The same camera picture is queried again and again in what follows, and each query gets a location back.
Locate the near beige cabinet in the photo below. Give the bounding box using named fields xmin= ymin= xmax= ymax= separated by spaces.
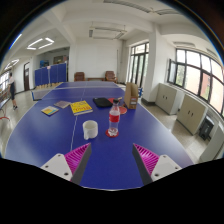
xmin=177 ymin=95 xmax=207 ymax=135

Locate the beige cabinet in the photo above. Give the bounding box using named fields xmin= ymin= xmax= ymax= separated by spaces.
xmin=177 ymin=95 xmax=207 ymax=135
xmin=155 ymin=83 xmax=184 ymax=115

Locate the small red round coaster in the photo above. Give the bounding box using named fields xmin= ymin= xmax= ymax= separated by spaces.
xmin=105 ymin=129 xmax=119 ymax=138

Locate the red table tennis paddle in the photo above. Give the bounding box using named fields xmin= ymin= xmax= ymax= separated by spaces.
xmin=118 ymin=97 xmax=127 ymax=114

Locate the black waste bin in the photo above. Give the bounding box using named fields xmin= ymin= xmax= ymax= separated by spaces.
xmin=199 ymin=116 xmax=214 ymax=140

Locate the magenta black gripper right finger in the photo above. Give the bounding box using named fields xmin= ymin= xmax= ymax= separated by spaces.
xmin=132 ymin=144 xmax=181 ymax=185

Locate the left brown armchair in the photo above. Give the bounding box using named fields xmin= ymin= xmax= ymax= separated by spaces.
xmin=74 ymin=72 xmax=85 ymax=81

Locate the yellow book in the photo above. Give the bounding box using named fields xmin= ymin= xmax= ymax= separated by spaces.
xmin=70 ymin=101 xmax=93 ymax=116

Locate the white mug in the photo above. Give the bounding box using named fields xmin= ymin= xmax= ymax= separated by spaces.
xmin=83 ymin=120 xmax=98 ymax=140

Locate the clear water bottle red label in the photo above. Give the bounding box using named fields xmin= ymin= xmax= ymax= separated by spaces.
xmin=108 ymin=99 xmax=120 ymax=136

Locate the brown armchair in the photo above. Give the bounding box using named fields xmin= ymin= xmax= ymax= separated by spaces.
xmin=105 ymin=71 xmax=117 ymax=83
xmin=74 ymin=72 xmax=85 ymax=81

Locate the folded blue table tennis table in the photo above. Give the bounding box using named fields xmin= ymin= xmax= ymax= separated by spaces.
xmin=35 ymin=63 xmax=67 ymax=86

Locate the right brown armchair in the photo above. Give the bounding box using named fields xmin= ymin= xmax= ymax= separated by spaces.
xmin=105 ymin=71 xmax=117 ymax=83

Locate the small colourful booklet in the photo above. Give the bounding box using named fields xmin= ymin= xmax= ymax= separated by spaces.
xmin=41 ymin=106 xmax=58 ymax=116

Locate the brown cardboard file holder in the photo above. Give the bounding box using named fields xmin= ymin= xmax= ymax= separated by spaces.
xmin=124 ymin=82 xmax=138 ymax=109

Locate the grey brown notebook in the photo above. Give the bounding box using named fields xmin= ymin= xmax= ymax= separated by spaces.
xmin=55 ymin=100 xmax=70 ymax=109

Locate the black pouch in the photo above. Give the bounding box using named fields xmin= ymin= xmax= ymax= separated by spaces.
xmin=93 ymin=98 xmax=112 ymax=108

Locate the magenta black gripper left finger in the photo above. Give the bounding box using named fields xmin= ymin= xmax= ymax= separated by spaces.
xmin=41 ymin=143 xmax=92 ymax=185

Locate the person in dark clothes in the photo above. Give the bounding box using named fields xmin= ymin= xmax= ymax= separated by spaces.
xmin=8 ymin=73 xmax=18 ymax=110

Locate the far beige cabinet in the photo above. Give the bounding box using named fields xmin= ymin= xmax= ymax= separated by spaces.
xmin=155 ymin=83 xmax=184 ymax=115

